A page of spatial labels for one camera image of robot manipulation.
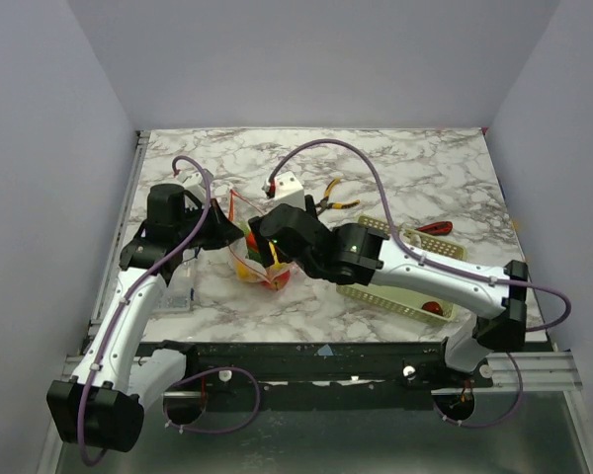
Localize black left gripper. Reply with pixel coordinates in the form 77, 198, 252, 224
176, 197, 245, 251

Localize green toy chili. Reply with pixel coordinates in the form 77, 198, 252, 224
247, 249, 263, 264

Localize red toy apple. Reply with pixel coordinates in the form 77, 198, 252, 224
261, 270, 291, 291

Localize clear zip bag orange zipper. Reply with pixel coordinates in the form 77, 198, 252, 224
228, 189, 293, 291

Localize yellow toy bell pepper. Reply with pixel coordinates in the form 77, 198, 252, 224
235, 262, 265, 283

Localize green perforated plastic basket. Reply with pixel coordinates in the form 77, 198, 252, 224
336, 225, 467, 326

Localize yellow toy mango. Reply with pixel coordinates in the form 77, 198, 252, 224
269, 244, 285, 270

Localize orange toy carrot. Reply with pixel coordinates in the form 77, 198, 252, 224
246, 233, 258, 252

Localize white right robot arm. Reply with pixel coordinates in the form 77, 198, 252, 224
249, 203, 529, 387

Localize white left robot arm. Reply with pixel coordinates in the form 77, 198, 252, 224
46, 184, 243, 452

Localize yellow black needle-nose pliers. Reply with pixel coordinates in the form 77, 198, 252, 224
313, 177, 362, 216

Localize clear plastic box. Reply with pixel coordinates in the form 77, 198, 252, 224
154, 261, 195, 314

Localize white toy garlic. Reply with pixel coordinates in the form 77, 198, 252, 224
408, 233, 422, 248

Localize red black tool behind basket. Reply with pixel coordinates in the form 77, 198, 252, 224
416, 221, 453, 236

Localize dark red toy fruit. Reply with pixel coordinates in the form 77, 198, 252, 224
421, 301, 444, 316

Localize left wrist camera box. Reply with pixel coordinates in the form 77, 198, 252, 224
176, 171, 207, 200

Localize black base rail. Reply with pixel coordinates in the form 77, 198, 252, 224
127, 337, 495, 411

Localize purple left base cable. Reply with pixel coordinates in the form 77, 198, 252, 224
162, 365, 262, 436

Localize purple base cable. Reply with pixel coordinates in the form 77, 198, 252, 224
162, 365, 262, 436
432, 351, 525, 430

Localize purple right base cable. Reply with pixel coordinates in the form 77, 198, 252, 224
432, 351, 525, 430

